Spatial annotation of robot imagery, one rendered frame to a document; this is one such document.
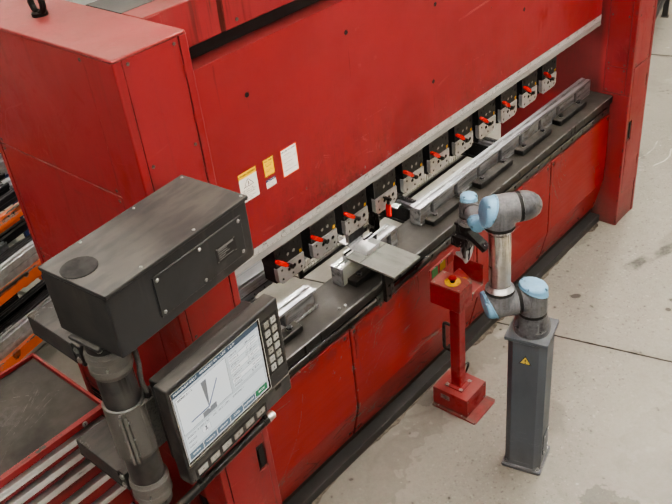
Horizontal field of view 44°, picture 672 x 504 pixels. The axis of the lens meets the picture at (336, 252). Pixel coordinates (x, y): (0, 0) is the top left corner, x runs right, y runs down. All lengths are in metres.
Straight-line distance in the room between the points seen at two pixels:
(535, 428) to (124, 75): 2.37
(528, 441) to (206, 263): 2.10
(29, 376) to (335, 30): 1.73
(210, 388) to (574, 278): 3.18
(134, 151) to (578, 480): 2.54
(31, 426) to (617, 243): 3.64
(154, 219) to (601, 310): 3.21
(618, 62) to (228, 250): 3.36
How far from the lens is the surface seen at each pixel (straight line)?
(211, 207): 2.20
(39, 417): 3.21
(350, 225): 3.49
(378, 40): 3.35
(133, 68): 2.29
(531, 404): 3.71
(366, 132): 3.41
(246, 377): 2.43
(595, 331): 4.76
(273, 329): 2.44
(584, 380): 4.46
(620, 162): 5.38
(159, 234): 2.13
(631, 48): 5.08
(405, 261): 3.52
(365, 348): 3.71
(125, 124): 2.32
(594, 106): 5.08
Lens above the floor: 3.05
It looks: 34 degrees down
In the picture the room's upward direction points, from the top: 7 degrees counter-clockwise
